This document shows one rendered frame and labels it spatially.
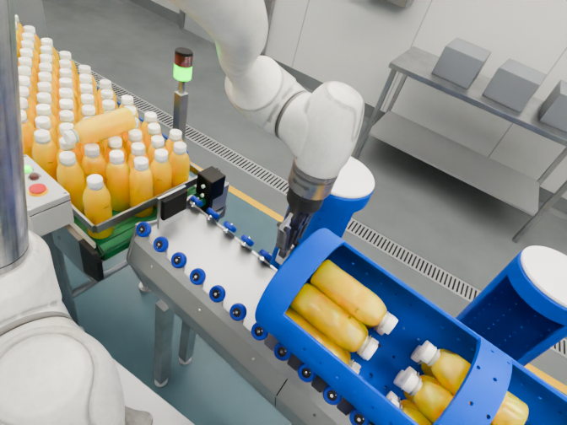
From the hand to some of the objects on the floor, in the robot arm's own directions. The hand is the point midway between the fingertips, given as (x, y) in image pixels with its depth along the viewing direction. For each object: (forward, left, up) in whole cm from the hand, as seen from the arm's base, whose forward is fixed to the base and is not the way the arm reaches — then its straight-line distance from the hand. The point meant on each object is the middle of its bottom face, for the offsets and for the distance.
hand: (284, 253), depth 90 cm
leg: (+7, +34, -116) cm, 121 cm away
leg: (+20, +29, -116) cm, 121 cm away
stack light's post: (+62, +62, -116) cm, 145 cm away
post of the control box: (-5, +67, -116) cm, 134 cm away
